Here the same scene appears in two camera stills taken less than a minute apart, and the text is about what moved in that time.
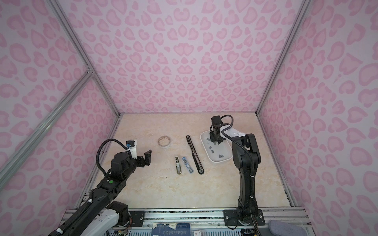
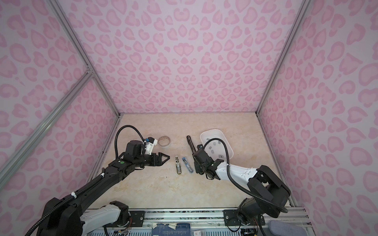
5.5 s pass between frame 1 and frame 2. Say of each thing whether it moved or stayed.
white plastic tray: stayed
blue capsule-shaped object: stayed
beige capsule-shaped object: stayed
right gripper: moved
